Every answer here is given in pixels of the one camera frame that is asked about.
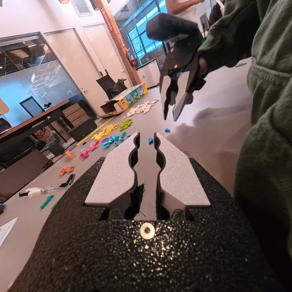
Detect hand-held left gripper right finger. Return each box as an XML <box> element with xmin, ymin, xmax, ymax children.
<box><xmin>154</xmin><ymin>132</ymin><xmax>211</xmax><ymax>214</ymax></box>

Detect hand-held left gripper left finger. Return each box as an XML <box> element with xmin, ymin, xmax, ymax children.
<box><xmin>84</xmin><ymin>132</ymin><xmax>141</xmax><ymax>211</ymax></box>

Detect grey office chair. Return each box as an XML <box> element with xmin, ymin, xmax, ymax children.
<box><xmin>0</xmin><ymin>149</ymin><xmax>54</xmax><ymax>203</ymax></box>

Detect air vent grille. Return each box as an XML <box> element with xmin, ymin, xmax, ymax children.
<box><xmin>71</xmin><ymin>0</ymin><xmax>93</xmax><ymax>17</ymax></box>

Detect person's right forearm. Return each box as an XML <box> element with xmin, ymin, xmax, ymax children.
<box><xmin>197</xmin><ymin>0</ymin><xmax>292</xmax><ymax>69</ymax></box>

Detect pile of cyan lego pieces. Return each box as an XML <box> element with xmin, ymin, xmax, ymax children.
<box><xmin>101</xmin><ymin>132</ymin><xmax>127</xmax><ymax>149</ymax></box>

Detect wooden column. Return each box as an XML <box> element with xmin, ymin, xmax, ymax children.
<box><xmin>95</xmin><ymin>0</ymin><xmax>142</xmax><ymax>86</ymax></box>

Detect white recycling cabinet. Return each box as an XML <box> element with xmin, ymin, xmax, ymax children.
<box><xmin>136</xmin><ymin>58</ymin><xmax>165</xmax><ymax>89</ymax></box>

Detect white door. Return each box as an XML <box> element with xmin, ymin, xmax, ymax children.
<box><xmin>43</xmin><ymin>28</ymin><xmax>102</xmax><ymax>115</ymax></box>
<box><xmin>82</xmin><ymin>23</ymin><xmax>131</xmax><ymax>88</ymax></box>

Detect glass partition wall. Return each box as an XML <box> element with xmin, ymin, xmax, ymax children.
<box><xmin>0</xmin><ymin>32</ymin><xmax>92</xmax><ymax>128</ymax></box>

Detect green long brick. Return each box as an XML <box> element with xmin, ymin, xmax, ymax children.
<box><xmin>40</xmin><ymin>195</ymin><xmax>60</xmax><ymax>210</ymax></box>

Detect small grey bin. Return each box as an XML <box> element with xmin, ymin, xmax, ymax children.
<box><xmin>47</xmin><ymin>140</ymin><xmax>65</xmax><ymax>156</ymax></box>

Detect black case green light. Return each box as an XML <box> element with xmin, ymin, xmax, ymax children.
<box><xmin>68</xmin><ymin>119</ymin><xmax>97</xmax><ymax>142</ymax></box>

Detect colourful cardboard lego box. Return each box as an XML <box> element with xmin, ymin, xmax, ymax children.
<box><xmin>98</xmin><ymin>83</ymin><xmax>148</xmax><ymax>118</ymax></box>

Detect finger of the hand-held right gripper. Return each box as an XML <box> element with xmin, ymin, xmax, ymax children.
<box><xmin>159</xmin><ymin>73</ymin><xmax>181</xmax><ymax>120</ymax></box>
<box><xmin>173</xmin><ymin>68</ymin><xmax>195</xmax><ymax>122</ymax></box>

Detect pile of orange lego pieces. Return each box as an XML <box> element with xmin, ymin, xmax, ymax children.
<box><xmin>59</xmin><ymin>165</ymin><xmax>75</xmax><ymax>176</ymax></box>

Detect black office chair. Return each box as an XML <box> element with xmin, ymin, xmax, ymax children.
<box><xmin>96</xmin><ymin>74</ymin><xmax>117</xmax><ymax>100</ymax></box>

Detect white paper sheet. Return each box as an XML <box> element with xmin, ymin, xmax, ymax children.
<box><xmin>0</xmin><ymin>217</ymin><xmax>19</xmax><ymax>248</ymax></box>

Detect clear plastic piece white plug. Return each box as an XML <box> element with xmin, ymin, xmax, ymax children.
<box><xmin>19</xmin><ymin>186</ymin><xmax>68</xmax><ymax>198</ymax></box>

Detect large window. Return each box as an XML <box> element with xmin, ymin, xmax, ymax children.
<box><xmin>114</xmin><ymin>0</ymin><xmax>170</xmax><ymax>67</ymax></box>

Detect black bag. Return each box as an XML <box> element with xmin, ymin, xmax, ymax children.
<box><xmin>113</xmin><ymin>78</ymin><xmax>128</xmax><ymax>94</ymax></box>

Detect person's right hand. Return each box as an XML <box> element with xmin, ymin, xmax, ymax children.
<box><xmin>199</xmin><ymin>57</ymin><xmax>209</xmax><ymax>79</ymax></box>

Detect pile of yellow lego pieces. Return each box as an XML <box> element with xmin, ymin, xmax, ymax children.
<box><xmin>91</xmin><ymin>123</ymin><xmax>120</xmax><ymax>140</ymax></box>

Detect wooden top desk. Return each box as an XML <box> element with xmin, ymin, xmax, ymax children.
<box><xmin>0</xmin><ymin>99</ymin><xmax>70</xmax><ymax>143</ymax></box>

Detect red fire extinguisher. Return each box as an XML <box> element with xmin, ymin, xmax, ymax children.
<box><xmin>126</xmin><ymin>48</ymin><xmax>136</xmax><ymax>67</ymax></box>

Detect pile of white lego pieces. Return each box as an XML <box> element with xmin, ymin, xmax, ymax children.
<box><xmin>123</xmin><ymin>98</ymin><xmax>159</xmax><ymax>119</ymax></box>

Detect black lego pieces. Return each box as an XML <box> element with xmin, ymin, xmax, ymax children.
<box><xmin>59</xmin><ymin>174</ymin><xmax>76</xmax><ymax>188</ymax></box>

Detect pile of pink lego pieces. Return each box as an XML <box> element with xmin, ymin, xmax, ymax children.
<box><xmin>79</xmin><ymin>140</ymin><xmax>100</xmax><ymax>159</ymax></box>

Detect stack of cardboard boxes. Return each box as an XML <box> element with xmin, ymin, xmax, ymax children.
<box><xmin>32</xmin><ymin>103</ymin><xmax>91</xmax><ymax>146</ymax></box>

